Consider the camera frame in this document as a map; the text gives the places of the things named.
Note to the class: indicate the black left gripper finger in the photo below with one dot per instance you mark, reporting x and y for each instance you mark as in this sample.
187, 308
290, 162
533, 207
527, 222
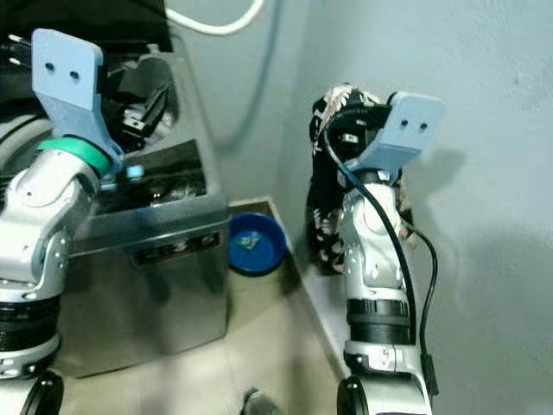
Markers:
154, 108

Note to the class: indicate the black floral print garment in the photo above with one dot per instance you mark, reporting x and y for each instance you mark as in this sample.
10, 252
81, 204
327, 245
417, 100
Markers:
324, 216

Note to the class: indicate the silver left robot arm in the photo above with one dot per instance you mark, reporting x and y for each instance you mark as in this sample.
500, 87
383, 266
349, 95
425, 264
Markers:
43, 216

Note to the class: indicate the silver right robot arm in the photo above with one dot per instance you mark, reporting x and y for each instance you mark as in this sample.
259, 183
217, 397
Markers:
371, 242

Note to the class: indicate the black washing machine lid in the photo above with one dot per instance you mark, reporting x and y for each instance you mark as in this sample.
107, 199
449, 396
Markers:
104, 15

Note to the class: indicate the grey top-load washing machine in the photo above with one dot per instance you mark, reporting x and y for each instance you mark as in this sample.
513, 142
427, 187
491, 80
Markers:
164, 303

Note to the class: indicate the dark washer number label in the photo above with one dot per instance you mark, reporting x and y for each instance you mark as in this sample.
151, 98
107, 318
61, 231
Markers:
177, 249

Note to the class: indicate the small green white object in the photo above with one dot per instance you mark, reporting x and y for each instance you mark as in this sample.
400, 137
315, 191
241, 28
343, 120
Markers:
252, 243

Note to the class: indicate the small blue plastic basin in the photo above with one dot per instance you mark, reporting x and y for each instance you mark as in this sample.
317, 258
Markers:
263, 259

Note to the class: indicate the dark robot foot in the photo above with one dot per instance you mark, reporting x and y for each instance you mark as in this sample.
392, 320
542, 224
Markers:
259, 404

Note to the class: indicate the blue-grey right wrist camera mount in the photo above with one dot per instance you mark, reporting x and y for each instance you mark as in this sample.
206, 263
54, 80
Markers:
406, 130

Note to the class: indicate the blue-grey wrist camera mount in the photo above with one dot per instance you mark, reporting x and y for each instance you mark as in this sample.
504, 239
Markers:
65, 86
406, 130

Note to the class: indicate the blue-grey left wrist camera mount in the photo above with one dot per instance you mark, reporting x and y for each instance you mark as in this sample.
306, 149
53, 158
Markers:
65, 86

